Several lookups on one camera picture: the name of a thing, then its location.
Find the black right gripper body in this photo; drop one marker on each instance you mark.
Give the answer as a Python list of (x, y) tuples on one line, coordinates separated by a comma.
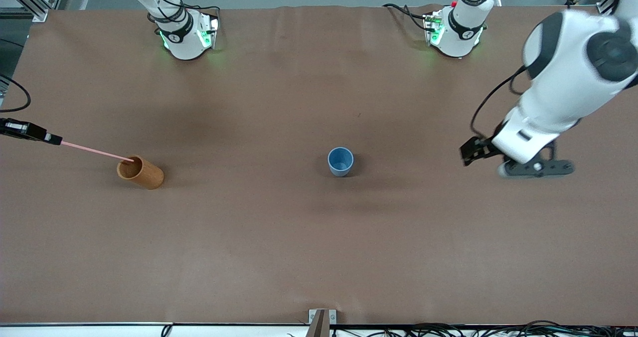
[(20, 129)]

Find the pink straw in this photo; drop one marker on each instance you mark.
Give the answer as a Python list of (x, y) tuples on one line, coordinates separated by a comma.
[(94, 150)]

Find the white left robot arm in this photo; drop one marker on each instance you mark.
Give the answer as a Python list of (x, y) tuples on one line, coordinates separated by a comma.
[(563, 78)]

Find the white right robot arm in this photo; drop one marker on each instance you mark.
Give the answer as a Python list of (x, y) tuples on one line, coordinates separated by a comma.
[(184, 43)]

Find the brown wooden cup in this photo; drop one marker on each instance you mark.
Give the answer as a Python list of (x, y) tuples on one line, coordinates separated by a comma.
[(144, 173)]

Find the blue plastic cup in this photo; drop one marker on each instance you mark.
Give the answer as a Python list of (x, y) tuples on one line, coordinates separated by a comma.
[(340, 162)]

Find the brown table cover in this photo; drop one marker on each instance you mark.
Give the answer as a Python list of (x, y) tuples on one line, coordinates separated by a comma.
[(299, 252)]

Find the grey metal camera bracket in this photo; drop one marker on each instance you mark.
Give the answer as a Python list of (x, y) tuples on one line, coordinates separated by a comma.
[(322, 322)]

